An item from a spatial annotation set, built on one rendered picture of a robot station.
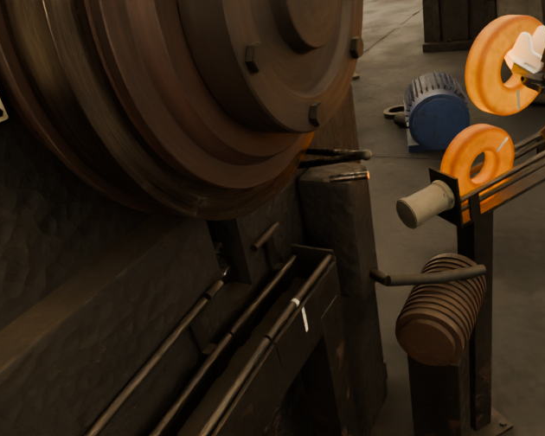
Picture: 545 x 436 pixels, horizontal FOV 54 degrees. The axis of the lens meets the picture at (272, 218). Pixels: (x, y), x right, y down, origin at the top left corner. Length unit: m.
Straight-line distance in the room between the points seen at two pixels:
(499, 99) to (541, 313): 1.02
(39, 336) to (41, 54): 0.26
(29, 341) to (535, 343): 1.44
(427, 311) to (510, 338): 0.77
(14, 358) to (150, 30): 0.32
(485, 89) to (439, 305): 0.38
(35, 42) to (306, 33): 0.24
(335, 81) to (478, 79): 0.36
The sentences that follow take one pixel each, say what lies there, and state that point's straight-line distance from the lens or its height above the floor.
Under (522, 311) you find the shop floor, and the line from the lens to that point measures 1.85.
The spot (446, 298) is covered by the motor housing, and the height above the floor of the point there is 0.53.
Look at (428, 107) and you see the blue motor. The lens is 2.72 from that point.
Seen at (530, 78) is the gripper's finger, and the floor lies 0.91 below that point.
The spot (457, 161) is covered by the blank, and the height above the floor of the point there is 0.74.
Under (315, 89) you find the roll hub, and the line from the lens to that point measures 0.58.
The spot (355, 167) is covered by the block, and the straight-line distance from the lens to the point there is 0.90.
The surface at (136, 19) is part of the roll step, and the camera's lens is 0.46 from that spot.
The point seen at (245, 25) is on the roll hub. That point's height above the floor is 1.10.
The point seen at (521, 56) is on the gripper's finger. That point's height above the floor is 0.93.
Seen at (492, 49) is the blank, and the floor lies 0.94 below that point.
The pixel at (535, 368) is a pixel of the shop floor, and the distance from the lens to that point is 1.68.
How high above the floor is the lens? 1.17
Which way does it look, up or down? 28 degrees down
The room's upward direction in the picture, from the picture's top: 12 degrees counter-clockwise
